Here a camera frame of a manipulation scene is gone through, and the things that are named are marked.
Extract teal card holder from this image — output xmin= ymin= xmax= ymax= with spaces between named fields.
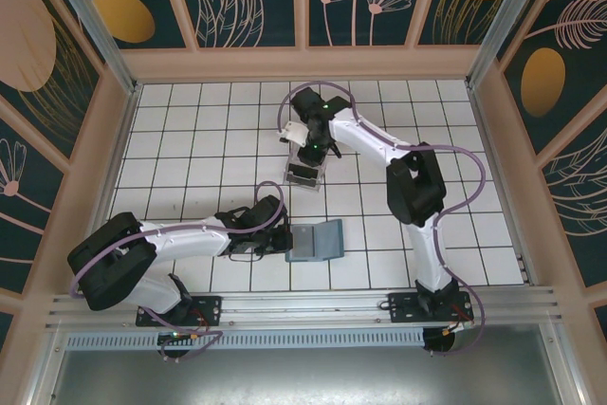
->
xmin=284 ymin=218 xmax=345 ymax=264

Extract clear acrylic card stand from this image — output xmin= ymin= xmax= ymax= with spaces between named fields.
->
xmin=283 ymin=138 xmax=329 ymax=195

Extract grey metal sheet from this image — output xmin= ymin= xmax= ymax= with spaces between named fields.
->
xmin=46 ymin=323 xmax=587 ymax=405

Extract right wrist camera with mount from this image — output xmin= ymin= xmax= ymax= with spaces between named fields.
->
xmin=276 ymin=121 xmax=310 ymax=146

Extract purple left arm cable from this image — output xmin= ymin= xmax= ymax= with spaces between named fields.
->
xmin=69 ymin=180 xmax=287 ymax=364

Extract thin black camera cable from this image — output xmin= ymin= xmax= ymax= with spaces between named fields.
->
xmin=227 ymin=248 xmax=265 ymax=264

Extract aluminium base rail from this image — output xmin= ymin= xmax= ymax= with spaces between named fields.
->
xmin=45 ymin=284 xmax=563 ymax=330

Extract slotted grey cable duct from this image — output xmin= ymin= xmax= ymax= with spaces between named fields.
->
xmin=64 ymin=327 xmax=427 ymax=350

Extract aluminium side rail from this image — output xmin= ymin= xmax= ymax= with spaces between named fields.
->
xmin=75 ymin=84 xmax=141 ymax=295

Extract aluminium corner post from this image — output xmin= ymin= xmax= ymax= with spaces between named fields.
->
xmin=37 ymin=0 xmax=139 ymax=94
xmin=465 ymin=0 xmax=546 ymax=88

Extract wall panel gold oval feathers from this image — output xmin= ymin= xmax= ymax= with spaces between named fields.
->
xmin=502 ymin=0 xmax=607 ymax=155

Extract wall panel with single flower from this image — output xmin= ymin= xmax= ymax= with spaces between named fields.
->
xmin=0 ymin=115 xmax=65 ymax=295

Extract wall panel with big beige disc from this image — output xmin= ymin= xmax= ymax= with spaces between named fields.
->
xmin=0 ymin=0 xmax=103 ymax=167

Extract wall panel with pink leaves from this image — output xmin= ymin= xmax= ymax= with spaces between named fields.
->
xmin=540 ymin=127 xmax=607 ymax=288

